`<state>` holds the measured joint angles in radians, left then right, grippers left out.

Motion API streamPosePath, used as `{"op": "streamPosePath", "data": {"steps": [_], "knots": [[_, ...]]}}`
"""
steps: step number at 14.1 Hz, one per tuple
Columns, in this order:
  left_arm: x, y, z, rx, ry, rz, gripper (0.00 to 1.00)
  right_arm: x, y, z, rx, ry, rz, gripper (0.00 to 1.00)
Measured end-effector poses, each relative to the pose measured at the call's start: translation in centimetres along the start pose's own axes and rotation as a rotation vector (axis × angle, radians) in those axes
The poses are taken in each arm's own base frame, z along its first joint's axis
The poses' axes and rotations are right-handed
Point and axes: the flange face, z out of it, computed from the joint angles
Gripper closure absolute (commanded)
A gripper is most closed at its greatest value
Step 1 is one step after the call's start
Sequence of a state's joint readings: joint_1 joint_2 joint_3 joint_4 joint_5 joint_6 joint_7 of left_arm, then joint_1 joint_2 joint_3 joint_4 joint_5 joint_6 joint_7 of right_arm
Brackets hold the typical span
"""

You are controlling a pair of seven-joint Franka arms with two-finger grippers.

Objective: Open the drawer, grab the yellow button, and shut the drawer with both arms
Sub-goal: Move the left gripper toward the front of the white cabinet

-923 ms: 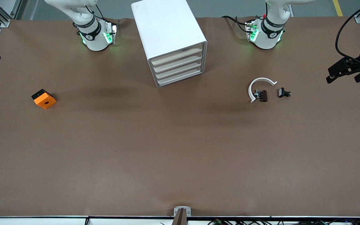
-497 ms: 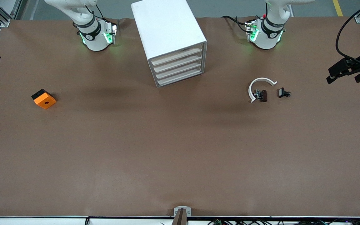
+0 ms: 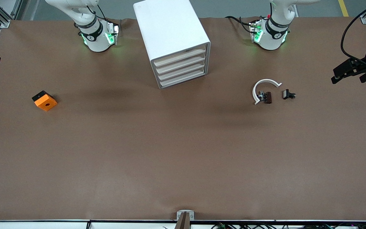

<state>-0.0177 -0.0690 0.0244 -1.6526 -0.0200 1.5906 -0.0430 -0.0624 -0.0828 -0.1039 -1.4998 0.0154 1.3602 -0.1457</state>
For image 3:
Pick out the white drawer with button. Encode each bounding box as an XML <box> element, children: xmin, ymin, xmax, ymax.
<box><xmin>153</xmin><ymin>48</ymin><xmax>207</xmax><ymax>67</ymax></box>

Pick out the orange and black box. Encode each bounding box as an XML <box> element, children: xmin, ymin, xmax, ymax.
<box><xmin>32</xmin><ymin>91</ymin><xmax>58</xmax><ymax>112</ymax></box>

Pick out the brown table cover sheet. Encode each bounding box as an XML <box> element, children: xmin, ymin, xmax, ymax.
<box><xmin>0</xmin><ymin>17</ymin><xmax>366</xmax><ymax>221</ymax></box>

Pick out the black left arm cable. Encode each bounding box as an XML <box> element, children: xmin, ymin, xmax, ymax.
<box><xmin>340</xmin><ymin>0</ymin><xmax>366</xmax><ymax>70</ymax></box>

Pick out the white curved plastic ring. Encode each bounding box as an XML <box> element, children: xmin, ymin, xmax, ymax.
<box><xmin>253</xmin><ymin>79</ymin><xmax>282</xmax><ymax>105</ymax></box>

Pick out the black base power cable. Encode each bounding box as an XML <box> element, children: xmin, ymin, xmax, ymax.
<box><xmin>225</xmin><ymin>16</ymin><xmax>255</xmax><ymax>34</ymax></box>

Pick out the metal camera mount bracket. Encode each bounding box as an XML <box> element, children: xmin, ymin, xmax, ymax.
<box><xmin>174</xmin><ymin>210</ymin><xmax>195</xmax><ymax>229</ymax></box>

